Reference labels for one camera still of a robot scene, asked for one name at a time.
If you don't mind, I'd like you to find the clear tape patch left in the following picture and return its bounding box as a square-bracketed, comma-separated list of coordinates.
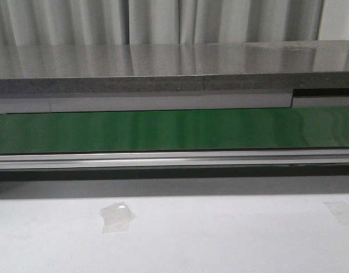
[100, 202, 136, 233]

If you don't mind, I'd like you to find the clear tape patch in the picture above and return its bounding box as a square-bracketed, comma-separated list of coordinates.
[100, 202, 136, 233]
[324, 201, 349, 225]

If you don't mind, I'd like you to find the green conveyor belt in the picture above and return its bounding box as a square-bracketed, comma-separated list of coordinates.
[0, 107, 349, 154]

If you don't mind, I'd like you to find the clear tape patch right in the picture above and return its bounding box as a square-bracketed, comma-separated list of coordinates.
[324, 201, 349, 225]

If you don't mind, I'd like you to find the white pleated curtain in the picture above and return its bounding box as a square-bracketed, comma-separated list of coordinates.
[0, 1, 349, 46]

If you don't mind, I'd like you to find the aluminium front conveyor rail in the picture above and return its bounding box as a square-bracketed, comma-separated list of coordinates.
[0, 148, 349, 171]

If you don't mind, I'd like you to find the grey rear conveyor rail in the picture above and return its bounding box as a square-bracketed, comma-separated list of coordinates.
[0, 88, 349, 114]

